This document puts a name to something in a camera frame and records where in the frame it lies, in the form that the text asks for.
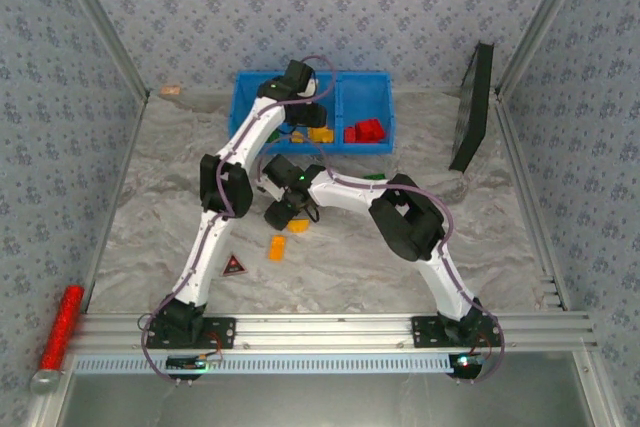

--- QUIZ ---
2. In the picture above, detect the blue three-compartment plastic bin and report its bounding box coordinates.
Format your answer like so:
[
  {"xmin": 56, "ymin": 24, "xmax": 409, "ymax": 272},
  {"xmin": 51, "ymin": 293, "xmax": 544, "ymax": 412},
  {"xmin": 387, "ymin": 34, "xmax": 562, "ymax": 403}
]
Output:
[{"xmin": 227, "ymin": 70, "xmax": 396, "ymax": 156}]

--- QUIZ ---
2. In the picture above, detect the black red triangle sign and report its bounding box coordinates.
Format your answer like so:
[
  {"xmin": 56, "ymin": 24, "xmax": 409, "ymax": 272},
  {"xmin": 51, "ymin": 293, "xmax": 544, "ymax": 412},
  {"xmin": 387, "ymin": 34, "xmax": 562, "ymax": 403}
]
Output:
[{"xmin": 220, "ymin": 252, "xmax": 250, "ymax": 278}]

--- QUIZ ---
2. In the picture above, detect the black mesh panel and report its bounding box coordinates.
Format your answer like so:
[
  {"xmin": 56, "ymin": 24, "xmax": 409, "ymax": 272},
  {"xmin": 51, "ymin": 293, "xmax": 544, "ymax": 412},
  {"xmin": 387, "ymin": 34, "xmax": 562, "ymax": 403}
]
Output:
[{"xmin": 448, "ymin": 41, "xmax": 495, "ymax": 173}]

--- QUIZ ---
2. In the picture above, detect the red glitter tube silver cap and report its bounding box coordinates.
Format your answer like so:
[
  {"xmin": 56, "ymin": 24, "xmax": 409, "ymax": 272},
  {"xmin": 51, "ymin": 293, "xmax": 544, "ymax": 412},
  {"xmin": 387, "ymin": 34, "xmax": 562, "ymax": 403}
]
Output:
[{"xmin": 29, "ymin": 285, "xmax": 85, "ymax": 396}]

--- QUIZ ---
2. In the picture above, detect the aluminium mounting rail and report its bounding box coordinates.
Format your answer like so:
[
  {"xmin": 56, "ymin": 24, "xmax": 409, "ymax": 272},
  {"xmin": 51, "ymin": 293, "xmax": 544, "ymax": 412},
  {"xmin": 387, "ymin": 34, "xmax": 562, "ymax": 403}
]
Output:
[{"xmin": 69, "ymin": 311, "xmax": 600, "ymax": 354}]

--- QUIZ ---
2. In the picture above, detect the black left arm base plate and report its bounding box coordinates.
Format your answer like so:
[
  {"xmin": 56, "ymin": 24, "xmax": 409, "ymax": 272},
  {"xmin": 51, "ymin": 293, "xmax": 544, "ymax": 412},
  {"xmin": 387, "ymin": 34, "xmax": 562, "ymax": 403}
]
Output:
[{"xmin": 145, "ymin": 316, "xmax": 237, "ymax": 351}]

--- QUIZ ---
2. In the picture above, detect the aluminium side rail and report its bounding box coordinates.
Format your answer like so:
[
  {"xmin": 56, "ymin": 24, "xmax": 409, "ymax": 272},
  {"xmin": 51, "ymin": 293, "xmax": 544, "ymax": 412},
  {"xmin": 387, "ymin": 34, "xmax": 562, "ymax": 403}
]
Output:
[
  {"xmin": 493, "ymin": 89, "xmax": 574, "ymax": 312},
  {"xmin": 79, "ymin": 91, "xmax": 151, "ymax": 316}
]

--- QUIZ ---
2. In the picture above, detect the slotted grey cable duct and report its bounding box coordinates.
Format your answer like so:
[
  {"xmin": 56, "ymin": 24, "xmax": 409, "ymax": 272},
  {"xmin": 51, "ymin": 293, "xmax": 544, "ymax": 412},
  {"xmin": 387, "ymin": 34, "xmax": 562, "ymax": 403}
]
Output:
[{"xmin": 72, "ymin": 352, "xmax": 464, "ymax": 376}]

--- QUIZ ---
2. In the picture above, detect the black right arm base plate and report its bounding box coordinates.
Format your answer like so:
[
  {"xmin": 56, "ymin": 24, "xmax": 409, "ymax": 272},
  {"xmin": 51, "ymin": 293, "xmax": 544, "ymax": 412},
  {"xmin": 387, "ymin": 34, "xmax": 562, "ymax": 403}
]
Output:
[{"xmin": 410, "ymin": 315, "xmax": 503, "ymax": 348}]

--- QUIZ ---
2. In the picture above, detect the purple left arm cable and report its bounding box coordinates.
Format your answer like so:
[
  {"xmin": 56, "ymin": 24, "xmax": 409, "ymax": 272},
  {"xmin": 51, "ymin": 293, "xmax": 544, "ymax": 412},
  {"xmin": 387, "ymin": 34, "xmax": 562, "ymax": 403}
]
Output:
[{"xmin": 141, "ymin": 54, "xmax": 335, "ymax": 386}]

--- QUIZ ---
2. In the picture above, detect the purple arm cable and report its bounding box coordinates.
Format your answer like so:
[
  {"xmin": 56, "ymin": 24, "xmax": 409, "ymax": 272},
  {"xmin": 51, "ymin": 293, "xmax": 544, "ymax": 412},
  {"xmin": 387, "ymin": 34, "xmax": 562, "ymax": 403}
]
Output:
[
  {"xmin": 254, "ymin": 135, "xmax": 505, "ymax": 384},
  {"xmin": 141, "ymin": 54, "xmax": 335, "ymax": 386}
]

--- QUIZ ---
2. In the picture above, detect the aluminium frame post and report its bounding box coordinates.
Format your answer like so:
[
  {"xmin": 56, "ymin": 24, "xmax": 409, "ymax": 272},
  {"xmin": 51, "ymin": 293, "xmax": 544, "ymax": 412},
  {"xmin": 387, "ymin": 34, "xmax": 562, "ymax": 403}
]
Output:
[
  {"xmin": 494, "ymin": 0, "xmax": 599, "ymax": 98},
  {"xmin": 47, "ymin": 0, "xmax": 151, "ymax": 101}
]

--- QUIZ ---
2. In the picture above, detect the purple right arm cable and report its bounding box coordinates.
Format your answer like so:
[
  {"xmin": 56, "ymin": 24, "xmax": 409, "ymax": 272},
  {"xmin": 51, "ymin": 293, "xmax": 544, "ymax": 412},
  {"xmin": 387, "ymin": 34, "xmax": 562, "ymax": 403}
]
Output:
[{"xmin": 254, "ymin": 135, "xmax": 505, "ymax": 384}]

